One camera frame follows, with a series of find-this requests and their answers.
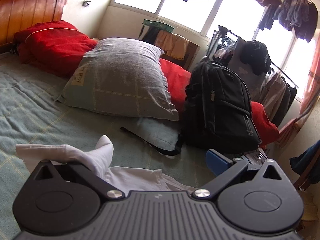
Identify wooden chair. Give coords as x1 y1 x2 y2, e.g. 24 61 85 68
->
292 165 320 193

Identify beige hanging jacket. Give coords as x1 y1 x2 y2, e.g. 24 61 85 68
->
260 72 287 123

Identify dark blue garment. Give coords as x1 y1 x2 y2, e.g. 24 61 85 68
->
290 144 320 178

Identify orange cloth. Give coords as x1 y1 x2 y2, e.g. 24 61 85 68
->
154 30 189 60

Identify paperback book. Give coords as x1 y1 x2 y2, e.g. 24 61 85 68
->
240 149 269 165

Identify black bundled garment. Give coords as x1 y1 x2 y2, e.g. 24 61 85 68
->
241 40 272 75

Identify black backpack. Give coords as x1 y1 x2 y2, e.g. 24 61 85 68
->
120 61 262 155

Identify clothes rack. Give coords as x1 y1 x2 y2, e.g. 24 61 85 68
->
206 25 299 90

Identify wooden headboard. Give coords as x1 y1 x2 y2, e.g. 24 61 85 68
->
0 0 67 53

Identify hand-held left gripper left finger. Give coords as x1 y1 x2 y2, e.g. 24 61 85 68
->
34 160 125 201

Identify window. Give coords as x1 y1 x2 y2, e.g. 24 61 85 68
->
107 0 320 103

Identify red quilt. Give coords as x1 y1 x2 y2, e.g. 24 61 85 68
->
12 20 280 150

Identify grey hanging garment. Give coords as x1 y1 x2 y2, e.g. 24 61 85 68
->
230 36 265 103

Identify white printed shirt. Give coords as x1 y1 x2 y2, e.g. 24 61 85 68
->
15 135 198 198

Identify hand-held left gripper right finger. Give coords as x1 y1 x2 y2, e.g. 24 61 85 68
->
192 149 285 201

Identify grey green plaid pillow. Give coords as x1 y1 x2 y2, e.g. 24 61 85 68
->
52 37 179 122

